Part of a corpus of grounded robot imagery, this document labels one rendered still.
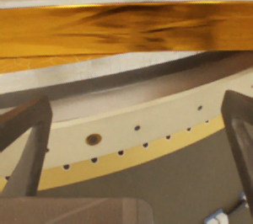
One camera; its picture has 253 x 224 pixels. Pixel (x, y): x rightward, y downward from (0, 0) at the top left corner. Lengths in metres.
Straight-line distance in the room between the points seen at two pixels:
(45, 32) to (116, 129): 0.11
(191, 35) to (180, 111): 0.07
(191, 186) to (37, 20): 0.28
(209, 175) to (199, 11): 0.24
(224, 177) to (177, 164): 0.10
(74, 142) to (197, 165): 0.20
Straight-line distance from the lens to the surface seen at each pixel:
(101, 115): 0.20
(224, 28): 0.23
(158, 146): 0.30
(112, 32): 0.21
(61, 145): 0.21
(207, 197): 0.38
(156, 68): 0.26
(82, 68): 0.22
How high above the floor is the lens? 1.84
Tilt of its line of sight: 36 degrees down
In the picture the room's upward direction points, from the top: 2 degrees counter-clockwise
